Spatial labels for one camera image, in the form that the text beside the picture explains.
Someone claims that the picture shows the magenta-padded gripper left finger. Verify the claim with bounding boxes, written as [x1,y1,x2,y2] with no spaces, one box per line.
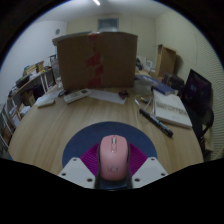
[57,143,103,190]

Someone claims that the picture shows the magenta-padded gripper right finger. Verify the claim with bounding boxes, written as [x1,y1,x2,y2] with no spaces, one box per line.
[126,143,169,190]

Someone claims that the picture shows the pink computer mouse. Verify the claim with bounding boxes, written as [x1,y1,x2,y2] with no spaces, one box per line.
[98,134,130,182]

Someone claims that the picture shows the round dark blue mouse pad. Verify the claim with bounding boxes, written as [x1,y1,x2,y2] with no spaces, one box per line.
[61,121,158,170]

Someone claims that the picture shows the black marker pen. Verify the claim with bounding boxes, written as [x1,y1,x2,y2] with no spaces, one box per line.
[138,108,175,138]

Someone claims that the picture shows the white open book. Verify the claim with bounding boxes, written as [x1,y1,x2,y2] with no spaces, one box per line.
[151,89,194,130]

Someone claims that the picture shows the white paper sheet with writing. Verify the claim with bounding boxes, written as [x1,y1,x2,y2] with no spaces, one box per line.
[34,89,66,108]

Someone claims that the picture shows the small black clip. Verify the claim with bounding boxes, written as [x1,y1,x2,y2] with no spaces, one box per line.
[117,89,131,100]

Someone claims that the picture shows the plain white paper sheet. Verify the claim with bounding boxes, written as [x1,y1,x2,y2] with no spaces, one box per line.
[87,88,128,106]

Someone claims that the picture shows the shelf unit with books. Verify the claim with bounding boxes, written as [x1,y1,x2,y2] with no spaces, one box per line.
[0,99,22,158]

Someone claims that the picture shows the blue folder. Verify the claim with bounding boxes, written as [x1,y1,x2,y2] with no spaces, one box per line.
[134,73,176,97]

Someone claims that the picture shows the dark open laptop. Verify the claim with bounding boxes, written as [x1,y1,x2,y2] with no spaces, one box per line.
[179,68,213,112]

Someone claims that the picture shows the wooden side desk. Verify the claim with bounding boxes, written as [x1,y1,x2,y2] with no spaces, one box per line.
[7,67,58,102]

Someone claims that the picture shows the small brown cardboard box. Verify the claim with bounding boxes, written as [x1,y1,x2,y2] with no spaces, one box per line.
[154,43,178,80]

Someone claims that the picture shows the large brown cardboard box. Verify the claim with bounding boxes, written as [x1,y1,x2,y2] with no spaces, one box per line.
[52,31,139,92]

